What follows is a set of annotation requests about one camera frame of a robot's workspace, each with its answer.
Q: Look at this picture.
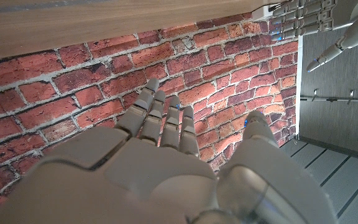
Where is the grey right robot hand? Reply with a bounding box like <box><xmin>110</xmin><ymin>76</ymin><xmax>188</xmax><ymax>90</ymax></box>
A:
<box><xmin>0</xmin><ymin>77</ymin><xmax>338</xmax><ymax>224</ymax></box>

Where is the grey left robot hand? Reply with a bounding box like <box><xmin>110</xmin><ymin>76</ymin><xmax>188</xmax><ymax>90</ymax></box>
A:
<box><xmin>270</xmin><ymin>0</ymin><xmax>358</xmax><ymax>73</ymax></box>

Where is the white power strip box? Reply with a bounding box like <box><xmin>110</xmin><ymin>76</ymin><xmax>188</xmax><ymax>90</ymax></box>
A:
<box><xmin>251</xmin><ymin>2</ymin><xmax>280</xmax><ymax>21</ymax></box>

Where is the red brick print backdrop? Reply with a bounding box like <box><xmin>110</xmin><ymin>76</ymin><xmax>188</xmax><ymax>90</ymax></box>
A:
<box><xmin>0</xmin><ymin>12</ymin><xmax>300</xmax><ymax>215</ymax></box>

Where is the grey metal wall rail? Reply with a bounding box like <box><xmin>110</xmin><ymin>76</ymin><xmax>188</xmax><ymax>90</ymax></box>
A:
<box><xmin>300</xmin><ymin>88</ymin><xmax>358</xmax><ymax>103</ymax></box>

